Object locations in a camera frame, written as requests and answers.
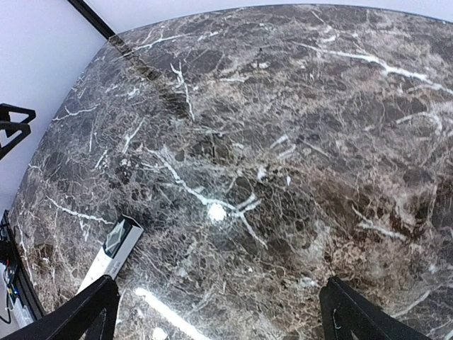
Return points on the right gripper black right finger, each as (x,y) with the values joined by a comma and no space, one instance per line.
(348,315)

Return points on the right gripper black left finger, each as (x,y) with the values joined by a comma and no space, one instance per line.
(91,314)

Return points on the grey slotted cable duct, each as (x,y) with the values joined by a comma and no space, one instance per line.
(20,312)

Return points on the white remote control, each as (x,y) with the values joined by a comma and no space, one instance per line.
(112,255)

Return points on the left black frame post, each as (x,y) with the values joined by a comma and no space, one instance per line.
(93,18)

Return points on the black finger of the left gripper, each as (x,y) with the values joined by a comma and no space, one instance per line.
(16,132)
(16,114)

